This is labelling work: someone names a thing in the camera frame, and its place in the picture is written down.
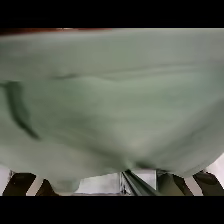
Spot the pale green shirt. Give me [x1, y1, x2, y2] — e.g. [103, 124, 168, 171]
[0, 28, 224, 194]

